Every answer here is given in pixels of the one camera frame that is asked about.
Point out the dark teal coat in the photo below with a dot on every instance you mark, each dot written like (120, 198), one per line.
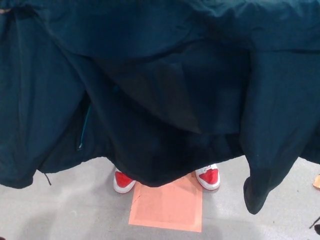
(150, 75)

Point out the red white right sneaker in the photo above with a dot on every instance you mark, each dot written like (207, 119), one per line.
(122, 181)

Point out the red white sneaker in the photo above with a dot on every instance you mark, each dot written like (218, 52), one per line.
(210, 177)
(122, 181)

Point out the red white left sneaker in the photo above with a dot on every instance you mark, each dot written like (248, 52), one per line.
(210, 177)

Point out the orange floor tape square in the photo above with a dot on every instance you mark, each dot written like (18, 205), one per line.
(165, 210)

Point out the orange paper scrap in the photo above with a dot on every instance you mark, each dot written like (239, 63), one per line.
(317, 181)

